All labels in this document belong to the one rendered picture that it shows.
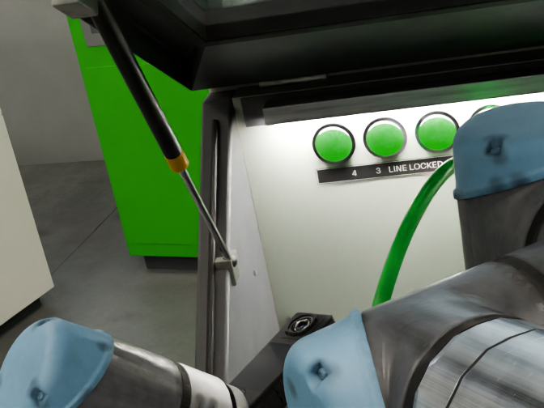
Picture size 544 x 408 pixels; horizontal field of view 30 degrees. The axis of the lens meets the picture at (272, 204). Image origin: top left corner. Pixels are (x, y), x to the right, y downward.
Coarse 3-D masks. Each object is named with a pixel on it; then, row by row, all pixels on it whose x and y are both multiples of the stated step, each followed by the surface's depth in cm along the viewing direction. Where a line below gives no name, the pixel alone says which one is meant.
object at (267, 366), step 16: (304, 320) 81; (320, 320) 81; (288, 336) 81; (304, 336) 80; (272, 352) 80; (256, 368) 79; (272, 368) 78; (240, 384) 78; (256, 384) 77; (272, 384) 76; (256, 400) 75; (272, 400) 76
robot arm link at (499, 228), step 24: (480, 120) 54; (504, 120) 53; (528, 120) 53; (456, 144) 53; (480, 144) 52; (504, 144) 51; (528, 144) 50; (456, 168) 54; (480, 168) 52; (504, 168) 51; (528, 168) 50; (456, 192) 54; (480, 192) 52; (504, 192) 51; (528, 192) 51; (480, 216) 53; (504, 216) 52; (528, 216) 50; (480, 240) 54; (504, 240) 51; (480, 264) 54
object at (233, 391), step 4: (228, 388) 74; (232, 388) 74; (236, 388) 75; (232, 392) 73; (236, 392) 74; (240, 392) 74; (232, 396) 73; (236, 396) 73; (240, 396) 74; (244, 396) 74; (232, 400) 73; (236, 400) 73; (240, 400) 73; (244, 400) 74; (232, 404) 73; (236, 404) 72; (240, 404) 73; (244, 404) 73; (248, 404) 73
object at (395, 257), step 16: (448, 160) 93; (432, 176) 91; (448, 176) 92; (432, 192) 89; (416, 208) 88; (400, 224) 87; (416, 224) 87; (400, 240) 86; (400, 256) 85; (384, 272) 84; (384, 288) 84
